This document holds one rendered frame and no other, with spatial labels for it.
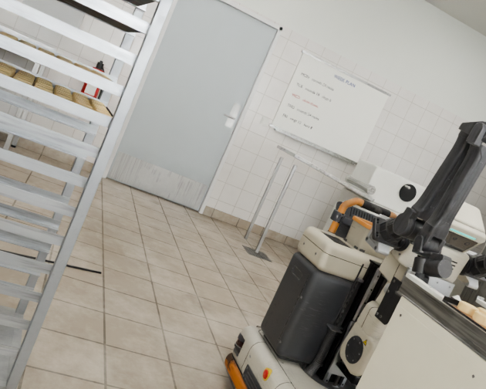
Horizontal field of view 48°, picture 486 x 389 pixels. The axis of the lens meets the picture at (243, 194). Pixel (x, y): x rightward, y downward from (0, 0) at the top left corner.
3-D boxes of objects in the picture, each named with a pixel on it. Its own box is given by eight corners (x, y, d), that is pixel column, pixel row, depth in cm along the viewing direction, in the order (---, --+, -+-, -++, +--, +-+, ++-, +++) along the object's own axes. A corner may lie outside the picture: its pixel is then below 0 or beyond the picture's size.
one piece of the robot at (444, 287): (366, 309, 201) (393, 257, 198) (423, 328, 211) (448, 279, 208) (389, 331, 186) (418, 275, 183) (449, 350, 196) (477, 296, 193)
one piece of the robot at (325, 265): (244, 350, 246) (322, 181, 235) (342, 376, 265) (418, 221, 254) (268, 395, 215) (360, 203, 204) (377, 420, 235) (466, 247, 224)
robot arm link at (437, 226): (500, 133, 169) (474, 120, 165) (512, 138, 164) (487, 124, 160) (430, 252, 178) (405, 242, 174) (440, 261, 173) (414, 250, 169)
